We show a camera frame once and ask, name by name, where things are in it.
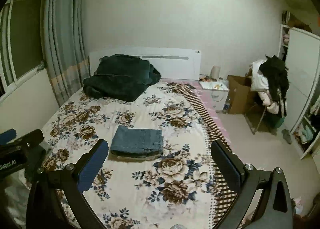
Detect blue denim jeans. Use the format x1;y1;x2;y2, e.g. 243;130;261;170
110;126;163;159

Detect floral bed blanket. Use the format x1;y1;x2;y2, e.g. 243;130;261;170
42;81;236;228

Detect white framed window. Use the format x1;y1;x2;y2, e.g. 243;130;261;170
1;0;44;102

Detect blue striped curtain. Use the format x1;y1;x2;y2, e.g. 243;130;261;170
41;0;89;106

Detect dark green folded blanket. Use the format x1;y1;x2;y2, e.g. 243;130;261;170
83;54;161;102

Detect brown cardboard box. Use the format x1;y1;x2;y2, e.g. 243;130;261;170
227;75;255;114

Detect white bedside table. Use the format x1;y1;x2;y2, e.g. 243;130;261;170
199;81;229;112

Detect clothes pile on chair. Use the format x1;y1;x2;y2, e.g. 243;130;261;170
249;55;289;118

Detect white wardrobe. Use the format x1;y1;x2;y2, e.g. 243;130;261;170
278;11;319;159

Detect white bed headboard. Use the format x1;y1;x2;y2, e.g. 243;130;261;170
88;46;201;80

